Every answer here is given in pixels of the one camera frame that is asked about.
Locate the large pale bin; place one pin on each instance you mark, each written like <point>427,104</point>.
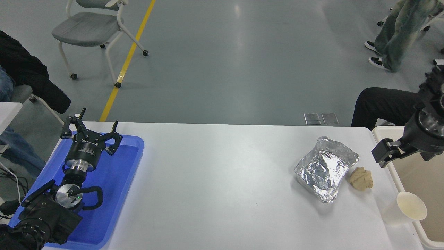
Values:
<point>426,180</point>

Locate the white frame piece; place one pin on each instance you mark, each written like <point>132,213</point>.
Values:
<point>438,61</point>

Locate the seated person with crossed arms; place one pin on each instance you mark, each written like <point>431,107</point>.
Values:
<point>27,69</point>

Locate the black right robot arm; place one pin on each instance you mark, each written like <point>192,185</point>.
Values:
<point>425,137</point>

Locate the white wheeled chair frame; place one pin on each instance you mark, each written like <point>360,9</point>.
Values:
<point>435,21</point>

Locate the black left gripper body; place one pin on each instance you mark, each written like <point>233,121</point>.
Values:
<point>85,147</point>

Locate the white paper cup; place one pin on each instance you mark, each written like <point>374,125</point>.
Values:
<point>411,206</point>

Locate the white side table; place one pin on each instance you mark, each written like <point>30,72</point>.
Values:
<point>8,114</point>

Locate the crumpled tan paper ball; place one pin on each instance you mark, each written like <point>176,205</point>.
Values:
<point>360,178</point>

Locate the blue plastic tray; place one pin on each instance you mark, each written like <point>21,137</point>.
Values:
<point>118,180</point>

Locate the metal floor plate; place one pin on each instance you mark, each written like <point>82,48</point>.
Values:
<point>312,118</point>
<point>330,118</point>

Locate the walking person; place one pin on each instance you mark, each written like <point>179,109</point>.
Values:
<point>399,34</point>

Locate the small black floor object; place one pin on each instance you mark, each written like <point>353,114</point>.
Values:
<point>10,207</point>

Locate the crumpled foil tray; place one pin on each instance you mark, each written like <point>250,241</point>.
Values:
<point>326,170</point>

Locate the grey seat white-frame chair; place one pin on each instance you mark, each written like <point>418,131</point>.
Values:
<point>86,29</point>

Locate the seated person by bin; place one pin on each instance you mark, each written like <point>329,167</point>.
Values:
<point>385,106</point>

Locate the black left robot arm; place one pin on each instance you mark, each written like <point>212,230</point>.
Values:
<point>45,215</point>

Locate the grey chair under person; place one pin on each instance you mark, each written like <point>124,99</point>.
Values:
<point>21,93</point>

